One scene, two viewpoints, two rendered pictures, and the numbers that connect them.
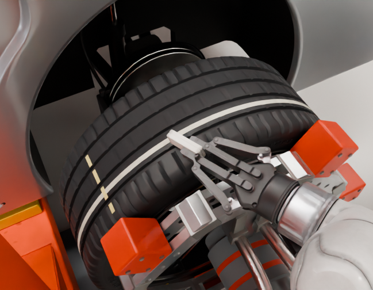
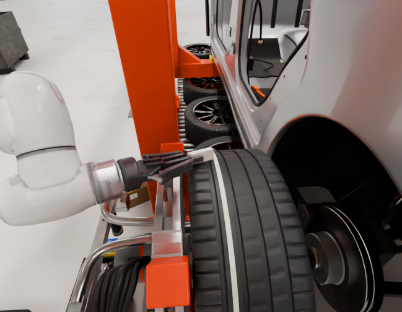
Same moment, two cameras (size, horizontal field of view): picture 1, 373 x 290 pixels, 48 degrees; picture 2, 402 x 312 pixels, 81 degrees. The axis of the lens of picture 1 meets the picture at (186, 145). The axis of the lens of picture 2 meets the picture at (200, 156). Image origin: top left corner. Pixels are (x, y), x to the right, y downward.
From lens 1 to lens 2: 0.77 m
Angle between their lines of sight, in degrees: 69
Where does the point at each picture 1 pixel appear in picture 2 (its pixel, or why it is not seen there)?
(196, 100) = (240, 176)
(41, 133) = not seen: hidden behind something
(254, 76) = (268, 239)
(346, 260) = (29, 73)
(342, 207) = (80, 173)
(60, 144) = not seen: hidden behind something
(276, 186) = (128, 159)
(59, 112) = (387, 271)
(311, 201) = (100, 163)
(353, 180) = not seen: outside the picture
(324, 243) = (47, 83)
